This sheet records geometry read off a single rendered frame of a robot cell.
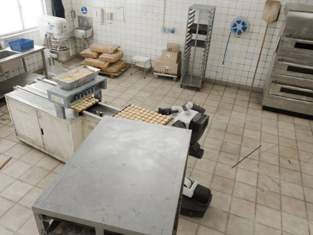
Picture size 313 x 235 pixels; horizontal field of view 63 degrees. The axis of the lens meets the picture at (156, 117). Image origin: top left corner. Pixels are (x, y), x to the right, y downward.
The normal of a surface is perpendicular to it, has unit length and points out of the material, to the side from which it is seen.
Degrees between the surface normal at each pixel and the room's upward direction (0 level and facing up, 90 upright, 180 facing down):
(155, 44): 90
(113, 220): 0
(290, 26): 90
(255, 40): 90
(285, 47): 91
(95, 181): 0
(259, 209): 0
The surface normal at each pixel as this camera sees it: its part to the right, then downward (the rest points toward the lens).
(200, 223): 0.05, -0.86
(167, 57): -0.45, 0.45
